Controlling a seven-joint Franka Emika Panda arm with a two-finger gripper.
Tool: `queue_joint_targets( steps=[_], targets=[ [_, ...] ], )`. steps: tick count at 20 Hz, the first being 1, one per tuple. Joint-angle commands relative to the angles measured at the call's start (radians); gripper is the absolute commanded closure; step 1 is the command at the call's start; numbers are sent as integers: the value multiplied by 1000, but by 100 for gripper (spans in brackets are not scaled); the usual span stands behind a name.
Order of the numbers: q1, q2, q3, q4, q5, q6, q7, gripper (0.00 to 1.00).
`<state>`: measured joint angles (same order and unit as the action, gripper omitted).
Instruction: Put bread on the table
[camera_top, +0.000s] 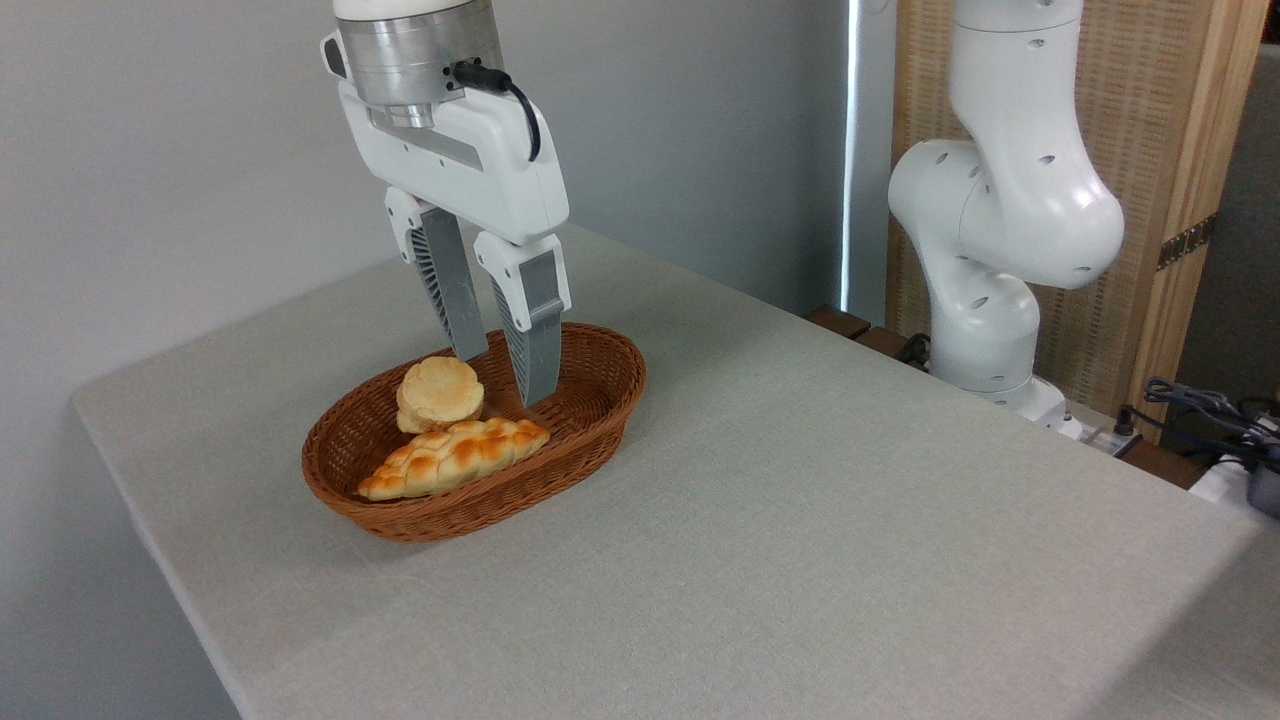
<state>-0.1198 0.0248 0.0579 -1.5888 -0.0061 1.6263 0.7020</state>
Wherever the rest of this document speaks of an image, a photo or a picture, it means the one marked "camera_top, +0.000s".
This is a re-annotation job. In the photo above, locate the long braided golden bread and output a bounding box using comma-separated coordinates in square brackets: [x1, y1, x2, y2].
[357, 417, 552, 502]

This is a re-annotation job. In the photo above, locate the round pale bread bun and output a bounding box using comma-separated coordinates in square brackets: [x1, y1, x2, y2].
[396, 356, 486, 435]

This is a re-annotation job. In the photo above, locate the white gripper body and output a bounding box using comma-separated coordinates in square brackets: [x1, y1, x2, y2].
[320, 30, 571, 247]

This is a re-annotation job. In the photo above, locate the white box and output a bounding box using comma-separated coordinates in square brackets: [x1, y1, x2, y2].
[1188, 455, 1280, 523]

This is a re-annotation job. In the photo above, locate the tangled dark cable bundle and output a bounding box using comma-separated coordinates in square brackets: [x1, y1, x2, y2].
[1143, 377, 1280, 471]

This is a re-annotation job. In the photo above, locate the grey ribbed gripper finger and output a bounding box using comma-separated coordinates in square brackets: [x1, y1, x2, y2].
[473, 232, 573, 408]
[385, 187, 489, 363]

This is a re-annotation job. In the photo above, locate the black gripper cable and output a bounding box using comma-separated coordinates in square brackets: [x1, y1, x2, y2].
[447, 60, 542, 163]

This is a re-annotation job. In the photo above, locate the brown oval wicker basket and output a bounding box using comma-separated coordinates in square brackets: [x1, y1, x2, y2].
[302, 322, 647, 544]

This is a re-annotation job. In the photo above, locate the metal screen hinge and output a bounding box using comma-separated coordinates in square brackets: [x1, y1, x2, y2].
[1157, 213, 1218, 272]

